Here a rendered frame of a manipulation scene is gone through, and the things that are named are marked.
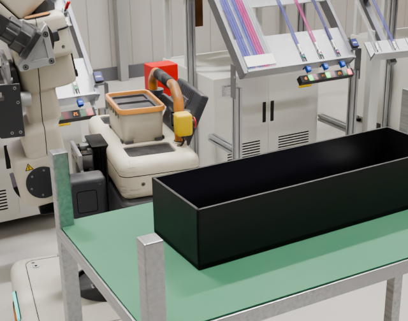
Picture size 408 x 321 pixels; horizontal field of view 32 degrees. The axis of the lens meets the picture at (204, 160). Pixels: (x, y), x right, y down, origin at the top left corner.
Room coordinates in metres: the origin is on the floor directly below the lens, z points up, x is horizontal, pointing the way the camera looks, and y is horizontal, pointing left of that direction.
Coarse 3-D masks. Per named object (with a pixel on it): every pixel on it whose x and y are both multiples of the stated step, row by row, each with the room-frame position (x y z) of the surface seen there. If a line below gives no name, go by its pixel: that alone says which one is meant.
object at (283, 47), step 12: (276, 36) 3.71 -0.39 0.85; (288, 36) 3.73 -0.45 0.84; (300, 36) 3.76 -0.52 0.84; (324, 36) 3.82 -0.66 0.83; (336, 36) 3.85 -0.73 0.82; (276, 48) 3.65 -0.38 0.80; (288, 48) 3.68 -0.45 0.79; (312, 48) 3.73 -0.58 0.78; (324, 48) 3.76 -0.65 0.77; (276, 60) 3.60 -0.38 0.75; (288, 60) 3.62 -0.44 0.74; (300, 60) 3.65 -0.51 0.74; (312, 60) 3.68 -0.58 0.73
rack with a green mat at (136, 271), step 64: (64, 192) 1.24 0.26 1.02; (64, 256) 1.24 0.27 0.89; (128, 256) 1.12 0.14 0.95; (256, 256) 1.11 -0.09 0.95; (320, 256) 1.10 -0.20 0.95; (384, 256) 1.10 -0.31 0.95; (128, 320) 0.93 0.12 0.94; (192, 320) 0.91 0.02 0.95; (256, 320) 0.95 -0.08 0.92; (384, 320) 1.66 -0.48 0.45
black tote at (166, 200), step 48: (336, 144) 1.41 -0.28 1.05; (384, 144) 1.48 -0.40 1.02; (192, 192) 1.24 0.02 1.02; (240, 192) 1.30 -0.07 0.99; (288, 192) 1.15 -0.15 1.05; (336, 192) 1.20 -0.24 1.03; (384, 192) 1.26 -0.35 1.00; (192, 240) 1.08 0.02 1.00; (240, 240) 1.10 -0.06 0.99; (288, 240) 1.15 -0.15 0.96
